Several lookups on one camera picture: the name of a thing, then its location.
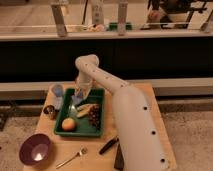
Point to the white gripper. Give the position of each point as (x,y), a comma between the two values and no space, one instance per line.
(82,88)

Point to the green plastic tray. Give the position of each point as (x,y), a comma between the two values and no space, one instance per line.
(83,127)

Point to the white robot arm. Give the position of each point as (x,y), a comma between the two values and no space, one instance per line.
(138,136)

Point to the blue glass cup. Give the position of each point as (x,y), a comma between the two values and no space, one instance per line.
(58,93)

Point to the yellow banana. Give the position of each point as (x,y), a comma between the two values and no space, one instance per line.
(84,110)

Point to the dark red grapes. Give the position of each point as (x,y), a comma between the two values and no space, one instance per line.
(93,116)

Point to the small metal cup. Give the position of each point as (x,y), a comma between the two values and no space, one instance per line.
(50,111)

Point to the orange peach fruit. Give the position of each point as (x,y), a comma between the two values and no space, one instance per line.
(68,124)

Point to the green box in background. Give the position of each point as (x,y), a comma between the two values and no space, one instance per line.
(114,26)

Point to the silver fork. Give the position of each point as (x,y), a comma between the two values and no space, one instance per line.
(80,153)

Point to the purple bowl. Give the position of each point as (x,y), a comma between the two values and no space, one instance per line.
(35,149)

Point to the black rectangular remote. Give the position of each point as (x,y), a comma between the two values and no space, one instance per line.
(119,161)

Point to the black machine in background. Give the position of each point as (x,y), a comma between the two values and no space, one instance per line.
(178,12)

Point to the black handled brush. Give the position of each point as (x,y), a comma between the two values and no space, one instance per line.
(108,145)

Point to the wooden post left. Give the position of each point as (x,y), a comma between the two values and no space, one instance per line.
(59,20)

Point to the wooden post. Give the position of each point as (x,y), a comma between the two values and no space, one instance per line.
(122,13)
(59,20)

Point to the wooden post right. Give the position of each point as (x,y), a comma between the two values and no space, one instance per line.
(122,13)

